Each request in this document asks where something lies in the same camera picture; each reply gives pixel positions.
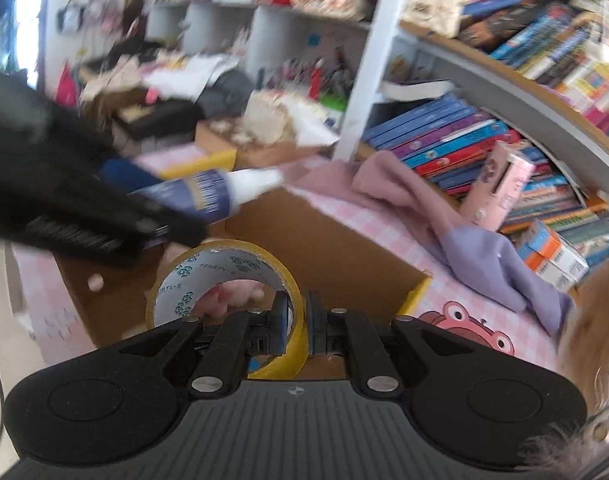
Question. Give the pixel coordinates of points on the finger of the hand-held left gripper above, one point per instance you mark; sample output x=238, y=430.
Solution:
x=174, y=227
x=129, y=175

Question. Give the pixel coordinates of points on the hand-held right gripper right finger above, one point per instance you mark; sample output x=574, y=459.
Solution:
x=313, y=323

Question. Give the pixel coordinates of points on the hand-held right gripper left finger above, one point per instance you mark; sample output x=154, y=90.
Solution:
x=282, y=321

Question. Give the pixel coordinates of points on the blue bottle white cap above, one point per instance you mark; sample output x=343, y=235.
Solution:
x=204, y=195

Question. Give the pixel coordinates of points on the pink pig plush toy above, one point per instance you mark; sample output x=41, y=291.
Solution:
x=229, y=297

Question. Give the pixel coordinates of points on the yellow packing tape roll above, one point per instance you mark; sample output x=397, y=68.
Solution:
x=224, y=260

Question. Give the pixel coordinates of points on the cardboard box yellow rim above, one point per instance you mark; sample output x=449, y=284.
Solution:
x=304, y=240

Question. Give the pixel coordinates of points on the black object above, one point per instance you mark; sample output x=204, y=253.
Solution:
x=154, y=120

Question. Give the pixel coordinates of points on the pink bag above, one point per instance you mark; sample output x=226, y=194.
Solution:
x=67, y=85

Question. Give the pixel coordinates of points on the pink checked tablecloth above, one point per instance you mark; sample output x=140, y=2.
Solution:
x=364, y=230

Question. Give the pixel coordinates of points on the white cloth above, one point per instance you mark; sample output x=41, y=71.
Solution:
x=189, y=75

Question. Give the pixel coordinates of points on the grey cloth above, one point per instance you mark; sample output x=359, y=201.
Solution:
x=227, y=95

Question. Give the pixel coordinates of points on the crumpled cream paper bag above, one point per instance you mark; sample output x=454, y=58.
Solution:
x=269, y=117

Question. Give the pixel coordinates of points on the pink and purple scarf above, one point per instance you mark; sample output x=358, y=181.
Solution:
x=409, y=195

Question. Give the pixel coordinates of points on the cluster of pens and markers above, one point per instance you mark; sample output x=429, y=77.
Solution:
x=317, y=75

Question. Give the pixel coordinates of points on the tall pink box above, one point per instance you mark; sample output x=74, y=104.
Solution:
x=489, y=195

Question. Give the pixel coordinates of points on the row of upright colourful books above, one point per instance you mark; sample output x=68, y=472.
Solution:
x=434, y=140

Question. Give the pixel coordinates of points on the blue sticky note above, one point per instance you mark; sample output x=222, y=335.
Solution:
x=313, y=39

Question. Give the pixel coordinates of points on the orange and white box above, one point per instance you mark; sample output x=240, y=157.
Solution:
x=549, y=255

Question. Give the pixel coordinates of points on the thick paperback book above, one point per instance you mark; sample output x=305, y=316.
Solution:
x=414, y=90

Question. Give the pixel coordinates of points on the white bookshelf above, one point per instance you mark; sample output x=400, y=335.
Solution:
x=379, y=35

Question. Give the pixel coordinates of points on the brown fluffy fur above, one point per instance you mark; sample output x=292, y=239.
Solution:
x=594, y=335

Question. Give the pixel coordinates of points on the cream quilted handbag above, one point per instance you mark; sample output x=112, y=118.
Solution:
x=429, y=7

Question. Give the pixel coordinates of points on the pile of stacked books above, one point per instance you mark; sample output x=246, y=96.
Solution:
x=534, y=35

